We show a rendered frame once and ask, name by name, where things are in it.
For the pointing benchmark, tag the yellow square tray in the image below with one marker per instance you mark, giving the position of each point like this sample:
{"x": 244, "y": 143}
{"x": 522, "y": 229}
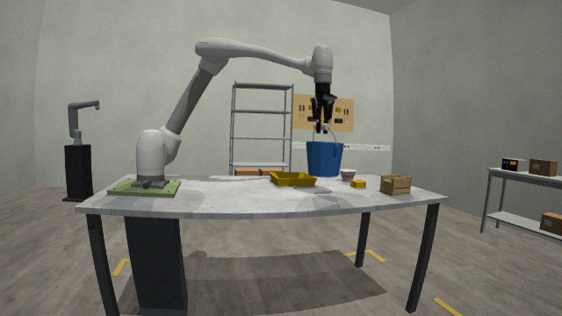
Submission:
{"x": 292, "y": 179}

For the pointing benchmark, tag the wooden crate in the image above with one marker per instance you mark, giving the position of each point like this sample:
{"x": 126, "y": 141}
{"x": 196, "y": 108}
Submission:
{"x": 396, "y": 186}

